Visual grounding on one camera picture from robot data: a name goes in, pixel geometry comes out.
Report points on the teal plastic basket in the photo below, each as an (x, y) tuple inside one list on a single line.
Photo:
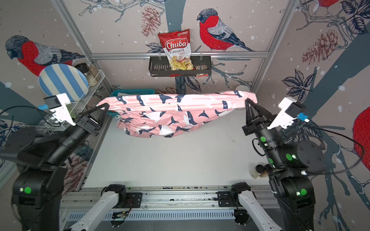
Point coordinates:
[(122, 92)]

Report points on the beige spice jar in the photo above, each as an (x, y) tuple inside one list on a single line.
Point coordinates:
[(93, 76)]

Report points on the red Chuba chips bag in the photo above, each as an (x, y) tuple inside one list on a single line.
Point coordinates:
[(177, 48)]

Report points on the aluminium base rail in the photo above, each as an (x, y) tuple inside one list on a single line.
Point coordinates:
[(153, 198)]

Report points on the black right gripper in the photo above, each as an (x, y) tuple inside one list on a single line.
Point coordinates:
[(254, 117)]

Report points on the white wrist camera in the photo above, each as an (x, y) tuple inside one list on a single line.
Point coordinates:
[(57, 104), (290, 110)]

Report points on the white mannequin head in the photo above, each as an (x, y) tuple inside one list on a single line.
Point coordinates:
[(242, 88)]

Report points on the clear acrylic wall shelf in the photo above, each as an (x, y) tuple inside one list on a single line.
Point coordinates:
[(50, 126)]

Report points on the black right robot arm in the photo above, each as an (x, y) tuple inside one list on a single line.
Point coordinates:
[(292, 164)]

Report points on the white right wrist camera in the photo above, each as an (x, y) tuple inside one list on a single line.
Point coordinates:
[(290, 110)]

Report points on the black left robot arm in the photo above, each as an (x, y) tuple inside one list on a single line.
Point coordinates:
[(37, 192)]

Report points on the black lid shaker bottle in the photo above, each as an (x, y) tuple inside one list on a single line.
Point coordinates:
[(257, 171)]

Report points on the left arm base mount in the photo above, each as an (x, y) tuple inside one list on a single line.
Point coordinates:
[(125, 199)]

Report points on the dark lid spice jar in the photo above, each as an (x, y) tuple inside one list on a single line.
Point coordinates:
[(83, 67)]

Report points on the pink patterned cloth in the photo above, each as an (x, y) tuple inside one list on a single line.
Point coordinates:
[(169, 115)]

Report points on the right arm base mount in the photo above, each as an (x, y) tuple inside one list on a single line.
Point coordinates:
[(228, 199)]

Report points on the blue white striped plate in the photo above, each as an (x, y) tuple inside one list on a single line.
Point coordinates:
[(62, 78)]

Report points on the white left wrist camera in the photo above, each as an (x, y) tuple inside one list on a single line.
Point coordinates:
[(57, 104)]

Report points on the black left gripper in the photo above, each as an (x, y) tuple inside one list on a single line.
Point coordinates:
[(89, 126)]

